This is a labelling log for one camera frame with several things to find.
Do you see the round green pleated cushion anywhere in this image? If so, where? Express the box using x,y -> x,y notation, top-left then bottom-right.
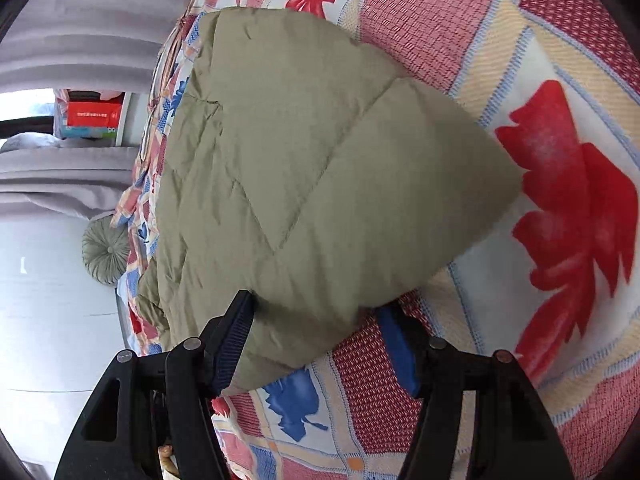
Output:
81,217 -> 133,287

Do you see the pink and black box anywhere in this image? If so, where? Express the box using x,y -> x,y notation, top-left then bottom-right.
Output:
59,89 -> 125,104

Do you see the leaf print patchwork blanket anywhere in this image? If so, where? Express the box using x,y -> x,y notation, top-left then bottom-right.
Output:
109,0 -> 640,480

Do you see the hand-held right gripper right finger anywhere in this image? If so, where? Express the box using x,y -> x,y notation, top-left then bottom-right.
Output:
377,305 -> 576,480

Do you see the red box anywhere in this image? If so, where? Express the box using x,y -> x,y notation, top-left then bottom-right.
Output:
66,101 -> 124,129

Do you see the grey curtain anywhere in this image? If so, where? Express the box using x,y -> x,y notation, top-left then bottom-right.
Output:
0,0 -> 211,93
0,147 -> 147,221

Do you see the khaki puffer jacket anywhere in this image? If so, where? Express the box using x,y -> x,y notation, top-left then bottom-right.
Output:
136,7 -> 525,397

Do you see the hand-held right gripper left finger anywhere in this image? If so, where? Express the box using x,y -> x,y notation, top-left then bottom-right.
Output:
52,289 -> 256,480

